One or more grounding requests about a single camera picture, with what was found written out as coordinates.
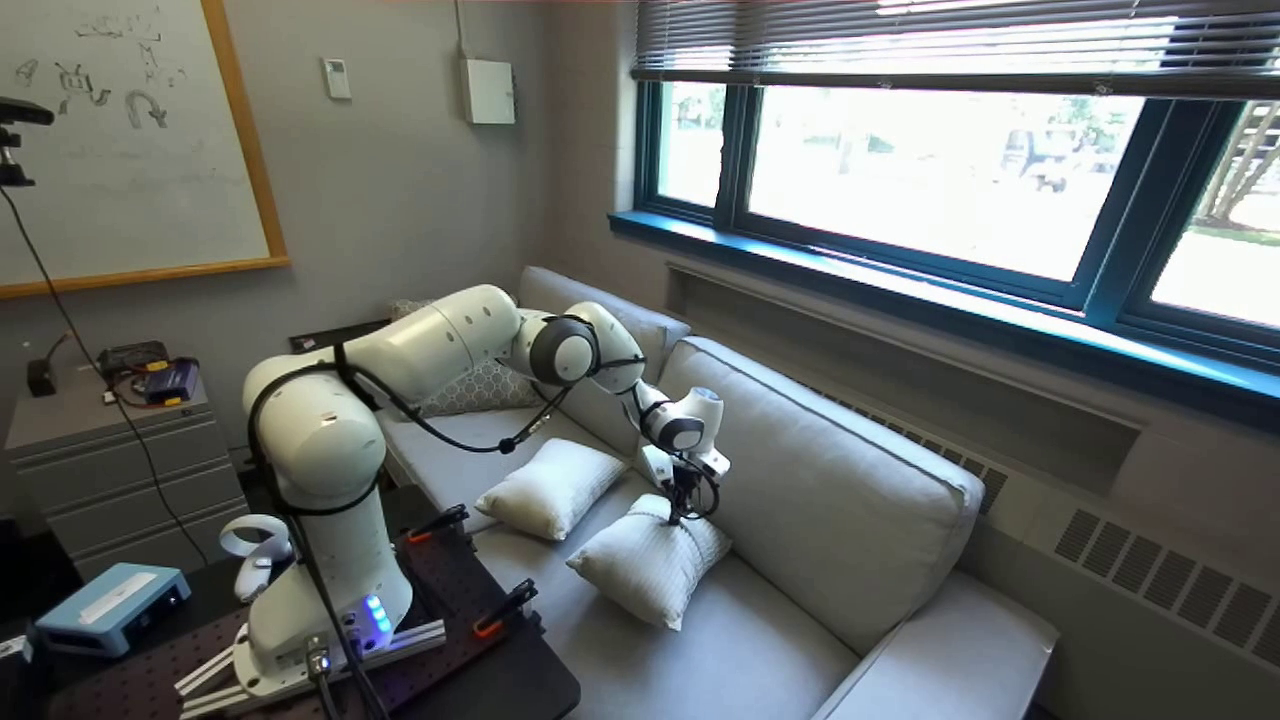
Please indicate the white wall box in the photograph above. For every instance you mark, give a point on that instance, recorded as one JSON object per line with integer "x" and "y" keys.
{"x": 491, "y": 89}

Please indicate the grey sofa seat cushion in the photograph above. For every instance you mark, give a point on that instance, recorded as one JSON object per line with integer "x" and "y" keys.
{"x": 443, "y": 468}
{"x": 746, "y": 661}

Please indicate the small black desk item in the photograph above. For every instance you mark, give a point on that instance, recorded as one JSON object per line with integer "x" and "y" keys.
{"x": 40, "y": 377}

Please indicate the white striped pillow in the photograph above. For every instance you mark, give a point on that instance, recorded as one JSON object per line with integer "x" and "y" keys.
{"x": 548, "y": 487}
{"x": 649, "y": 575}

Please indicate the white wall thermostat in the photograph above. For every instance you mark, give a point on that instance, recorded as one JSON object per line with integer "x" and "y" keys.
{"x": 339, "y": 78}

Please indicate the black device with orange parts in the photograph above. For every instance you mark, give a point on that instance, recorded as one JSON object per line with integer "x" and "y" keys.
{"x": 147, "y": 381}

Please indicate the black wall power strip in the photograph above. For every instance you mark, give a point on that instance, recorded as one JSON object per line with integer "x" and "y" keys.
{"x": 335, "y": 332}

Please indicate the wide blue framed window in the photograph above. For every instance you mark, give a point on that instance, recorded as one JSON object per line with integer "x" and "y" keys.
{"x": 932, "y": 173}

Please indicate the wood framed whiteboard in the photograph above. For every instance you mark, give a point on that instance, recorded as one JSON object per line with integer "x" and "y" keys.
{"x": 123, "y": 146}

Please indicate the black camera on stand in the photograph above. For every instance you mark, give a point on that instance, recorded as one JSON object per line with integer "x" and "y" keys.
{"x": 21, "y": 121}

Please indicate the white VR controller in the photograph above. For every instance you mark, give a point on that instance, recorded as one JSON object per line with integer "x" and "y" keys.
{"x": 254, "y": 541}

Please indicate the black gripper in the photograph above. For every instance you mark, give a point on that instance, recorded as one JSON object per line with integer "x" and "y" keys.
{"x": 688, "y": 487}

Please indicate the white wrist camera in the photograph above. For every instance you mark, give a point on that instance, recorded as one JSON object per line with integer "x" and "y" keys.
{"x": 714, "y": 463}

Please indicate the dark window blinds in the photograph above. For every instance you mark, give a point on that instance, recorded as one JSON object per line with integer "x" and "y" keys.
{"x": 932, "y": 34}

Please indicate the light blue box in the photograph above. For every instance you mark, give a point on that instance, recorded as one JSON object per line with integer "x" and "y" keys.
{"x": 113, "y": 601}

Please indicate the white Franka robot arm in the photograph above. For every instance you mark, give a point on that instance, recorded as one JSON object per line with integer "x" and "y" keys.
{"x": 320, "y": 441}

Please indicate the grey drawer cabinet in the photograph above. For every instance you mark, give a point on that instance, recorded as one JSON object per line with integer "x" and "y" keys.
{"x": 95, "y": 464}

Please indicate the black robot table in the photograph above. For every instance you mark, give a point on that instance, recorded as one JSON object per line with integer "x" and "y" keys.
{"x": 523, "y": 673}

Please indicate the wall heater vent grille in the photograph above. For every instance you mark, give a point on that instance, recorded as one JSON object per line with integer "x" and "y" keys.
{"x": 1174, "y": 582}

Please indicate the grey fabric sofa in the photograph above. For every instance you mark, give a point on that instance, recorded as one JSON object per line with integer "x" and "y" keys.
{"x": 961, "y": 654}

